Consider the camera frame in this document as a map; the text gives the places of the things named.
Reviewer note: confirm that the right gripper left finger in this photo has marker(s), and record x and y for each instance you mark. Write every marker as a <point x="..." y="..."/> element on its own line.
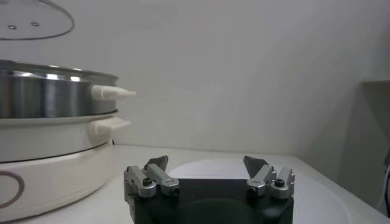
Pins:
<point x="152" y="179"/>

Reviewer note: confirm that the cream electric cooker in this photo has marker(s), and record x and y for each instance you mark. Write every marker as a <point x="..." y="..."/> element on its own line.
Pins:
<point x="45" y="146"/>

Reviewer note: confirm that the round glass lid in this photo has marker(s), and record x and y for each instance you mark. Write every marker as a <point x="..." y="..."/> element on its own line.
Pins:
<point x="30" y="18"/>

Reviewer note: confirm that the stainless steel steamer basket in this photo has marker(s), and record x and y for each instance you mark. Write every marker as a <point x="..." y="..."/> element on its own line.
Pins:
<point x="45" y="94"/>

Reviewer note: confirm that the white round plate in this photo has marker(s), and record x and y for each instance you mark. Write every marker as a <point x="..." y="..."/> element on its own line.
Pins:
<point x="213" y="169"/>

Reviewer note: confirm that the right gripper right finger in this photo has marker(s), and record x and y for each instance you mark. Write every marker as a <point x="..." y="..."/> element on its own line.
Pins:
<point x="265" y="178"/>

